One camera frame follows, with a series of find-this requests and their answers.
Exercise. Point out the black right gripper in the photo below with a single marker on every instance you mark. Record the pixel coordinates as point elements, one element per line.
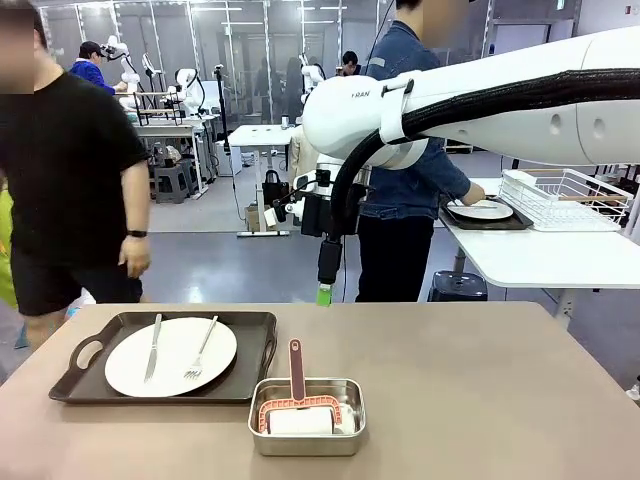
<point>317,215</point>

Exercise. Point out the black T-shirt person left forearm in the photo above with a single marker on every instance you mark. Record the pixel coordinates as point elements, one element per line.
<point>136,200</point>

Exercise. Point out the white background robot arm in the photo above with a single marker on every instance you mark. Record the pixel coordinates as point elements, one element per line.
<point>127,70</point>
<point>189,92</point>
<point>311,72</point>

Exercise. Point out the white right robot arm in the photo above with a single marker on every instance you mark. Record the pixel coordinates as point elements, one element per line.
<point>500,60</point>

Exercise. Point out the denim person right hand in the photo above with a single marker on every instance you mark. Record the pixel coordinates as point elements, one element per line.
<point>475,195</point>

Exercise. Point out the black T-shirt person left hand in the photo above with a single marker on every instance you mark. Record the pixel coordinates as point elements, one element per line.
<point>135,255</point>

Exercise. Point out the cardboard box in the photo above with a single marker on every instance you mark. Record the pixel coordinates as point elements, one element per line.
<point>255,217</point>

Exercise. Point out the black bag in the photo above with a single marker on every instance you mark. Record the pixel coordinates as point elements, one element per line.
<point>275,187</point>

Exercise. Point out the beige coat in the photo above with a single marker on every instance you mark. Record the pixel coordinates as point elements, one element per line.
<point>299,155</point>

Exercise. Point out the person in denim jacket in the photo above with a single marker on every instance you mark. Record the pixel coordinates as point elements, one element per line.
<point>400,175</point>

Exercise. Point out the pink lint roller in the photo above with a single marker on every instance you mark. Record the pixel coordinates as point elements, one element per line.
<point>297,370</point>

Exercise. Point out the dark brown serving tray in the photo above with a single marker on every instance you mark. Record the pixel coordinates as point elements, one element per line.
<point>250,350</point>

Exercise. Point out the white background desk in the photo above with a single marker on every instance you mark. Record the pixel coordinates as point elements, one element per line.
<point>260,135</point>

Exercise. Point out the silver fork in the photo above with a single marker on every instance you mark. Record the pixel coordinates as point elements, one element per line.
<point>202,345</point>

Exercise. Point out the white plate on side table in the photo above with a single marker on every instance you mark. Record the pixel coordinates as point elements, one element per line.
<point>487,212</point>

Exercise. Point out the white round plate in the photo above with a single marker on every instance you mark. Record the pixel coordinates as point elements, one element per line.
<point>175,350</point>

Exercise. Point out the gray plastic stool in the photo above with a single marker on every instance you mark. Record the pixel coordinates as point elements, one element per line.
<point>170,182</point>

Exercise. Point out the steel rectangular container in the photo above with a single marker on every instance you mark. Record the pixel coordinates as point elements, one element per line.
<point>305,445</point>

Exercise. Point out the dark tray on side table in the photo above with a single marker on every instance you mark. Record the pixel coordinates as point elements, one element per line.
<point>520,222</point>

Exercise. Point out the black wristband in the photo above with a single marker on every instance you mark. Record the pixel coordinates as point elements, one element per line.
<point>137,233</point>

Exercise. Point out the black tripod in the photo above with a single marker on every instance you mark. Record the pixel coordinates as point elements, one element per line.
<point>221,100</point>

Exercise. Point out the background person in black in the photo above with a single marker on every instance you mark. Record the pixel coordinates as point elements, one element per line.
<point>351,64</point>

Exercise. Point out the silver table knife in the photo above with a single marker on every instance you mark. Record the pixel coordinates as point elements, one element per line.
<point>151,360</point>

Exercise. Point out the white background workbench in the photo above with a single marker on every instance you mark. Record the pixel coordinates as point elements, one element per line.
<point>170,131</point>

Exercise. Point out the white side table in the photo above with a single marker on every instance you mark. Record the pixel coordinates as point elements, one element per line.
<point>550,255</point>

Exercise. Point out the person in black T-shirt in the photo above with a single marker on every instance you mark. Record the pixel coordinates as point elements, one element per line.
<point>60,150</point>

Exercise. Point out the person in blue with cap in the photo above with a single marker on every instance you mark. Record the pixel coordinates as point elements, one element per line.
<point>90,70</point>

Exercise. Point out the person in green shirt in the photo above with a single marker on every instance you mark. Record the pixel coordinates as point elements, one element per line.
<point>6,250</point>

